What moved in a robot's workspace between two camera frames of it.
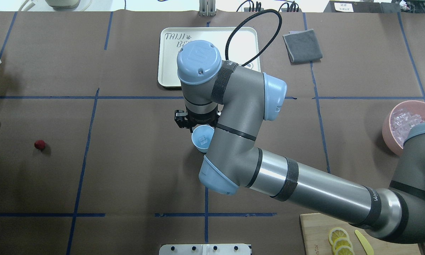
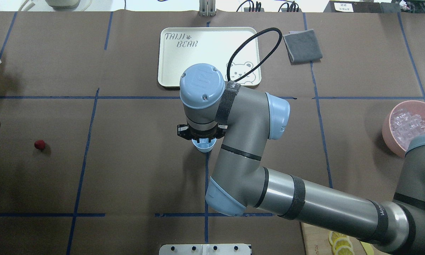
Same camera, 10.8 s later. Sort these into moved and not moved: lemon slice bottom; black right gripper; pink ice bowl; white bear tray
Moved: black right gripper
Not moved: pink ice bowl; white bear tray; lemon slice bottom
